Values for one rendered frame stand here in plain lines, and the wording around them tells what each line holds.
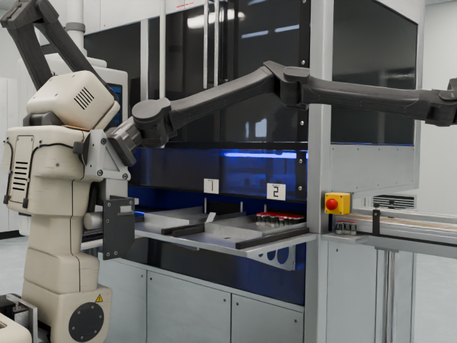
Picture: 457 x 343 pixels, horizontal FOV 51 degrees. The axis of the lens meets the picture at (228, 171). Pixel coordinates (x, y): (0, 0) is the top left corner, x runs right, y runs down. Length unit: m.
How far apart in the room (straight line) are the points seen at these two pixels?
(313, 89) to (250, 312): 1.06
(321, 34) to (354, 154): 0.50
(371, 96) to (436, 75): 5.22
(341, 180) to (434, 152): 4.58
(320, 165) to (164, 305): 1.08
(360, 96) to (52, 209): 0.83
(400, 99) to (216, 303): 1.26
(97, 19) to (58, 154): 1.64
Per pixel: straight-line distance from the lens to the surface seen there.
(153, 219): 1.95
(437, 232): 1.71
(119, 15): 2.63
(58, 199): 1.30
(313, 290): 1.82
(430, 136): 6.43
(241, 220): 1.90
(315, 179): 1.75
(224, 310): 2.12
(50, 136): 1.23
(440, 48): 6.51
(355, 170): 1.98
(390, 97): 1.26
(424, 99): 1.25
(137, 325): 2.59
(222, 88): 1.29
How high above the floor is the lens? 1.19
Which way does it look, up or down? 3 degrees down
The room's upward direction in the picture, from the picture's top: 1 degrees clockwise
